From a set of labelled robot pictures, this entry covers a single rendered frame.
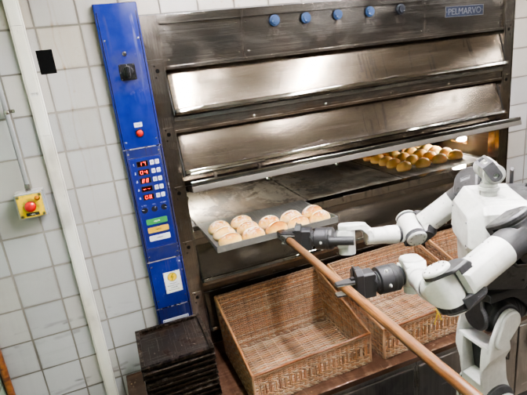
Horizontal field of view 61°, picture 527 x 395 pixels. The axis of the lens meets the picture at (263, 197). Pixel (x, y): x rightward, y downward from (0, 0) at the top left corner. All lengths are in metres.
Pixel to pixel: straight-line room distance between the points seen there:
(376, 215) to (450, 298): 1.25
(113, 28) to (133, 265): 0.98
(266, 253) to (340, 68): 0.95
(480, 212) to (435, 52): 1.22
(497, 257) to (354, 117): 1.19
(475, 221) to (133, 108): 1.31
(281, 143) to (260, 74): 0.33
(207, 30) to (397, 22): 0.94
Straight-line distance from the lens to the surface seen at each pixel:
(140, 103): 1.89
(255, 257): 2.19
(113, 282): 2.10
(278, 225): 1.88
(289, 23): 2.11
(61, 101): 1.91
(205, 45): 1.98
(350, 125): 2.25
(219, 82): 1.99
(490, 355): 1.77
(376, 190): 2.41
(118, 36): 1.89
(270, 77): 2.06
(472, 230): 1.52
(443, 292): 1.27
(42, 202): 1.91
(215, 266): 2.14
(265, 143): 2.06
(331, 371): 2.04
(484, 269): 1.28
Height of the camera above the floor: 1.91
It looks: 18 degrees down
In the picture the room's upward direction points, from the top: 7 degrees counter-clockwise
